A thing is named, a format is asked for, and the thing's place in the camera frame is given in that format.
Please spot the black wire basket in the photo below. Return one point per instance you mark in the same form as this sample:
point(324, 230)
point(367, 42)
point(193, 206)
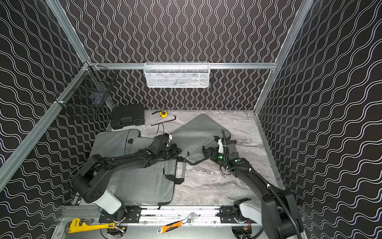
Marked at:
point(88, 97)

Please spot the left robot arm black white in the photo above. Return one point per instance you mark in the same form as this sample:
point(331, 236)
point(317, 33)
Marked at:
point(93, 177)

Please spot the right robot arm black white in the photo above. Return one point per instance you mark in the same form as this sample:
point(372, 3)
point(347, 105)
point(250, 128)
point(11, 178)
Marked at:
point(278, 215)

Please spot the black hex key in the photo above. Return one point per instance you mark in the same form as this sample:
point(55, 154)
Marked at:
point(165, 121)

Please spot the yellow tape measure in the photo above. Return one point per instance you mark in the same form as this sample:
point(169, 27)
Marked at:
point(162, 114)

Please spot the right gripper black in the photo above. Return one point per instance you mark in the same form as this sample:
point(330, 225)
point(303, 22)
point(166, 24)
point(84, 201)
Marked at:
point(207, 152)

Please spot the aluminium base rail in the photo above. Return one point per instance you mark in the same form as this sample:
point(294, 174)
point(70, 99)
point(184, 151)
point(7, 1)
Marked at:
point(206, 216)

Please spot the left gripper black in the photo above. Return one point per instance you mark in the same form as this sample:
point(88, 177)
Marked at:
point(172, 150)

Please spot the orange adjustable wrench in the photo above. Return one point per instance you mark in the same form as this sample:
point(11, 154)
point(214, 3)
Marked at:
point(171, 226)

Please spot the yellow pipe wrench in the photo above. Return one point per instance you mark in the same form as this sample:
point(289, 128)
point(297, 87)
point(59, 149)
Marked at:
point(85, 225)

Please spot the grey zippered laptop bag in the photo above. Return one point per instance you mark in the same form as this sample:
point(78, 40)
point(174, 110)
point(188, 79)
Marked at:
point(198, 139)

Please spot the black plastic tool case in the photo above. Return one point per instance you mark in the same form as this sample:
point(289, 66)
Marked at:
point(127, 115)

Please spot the white wire mesh basket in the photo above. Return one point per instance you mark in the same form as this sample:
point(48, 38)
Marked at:
point(177, 74)

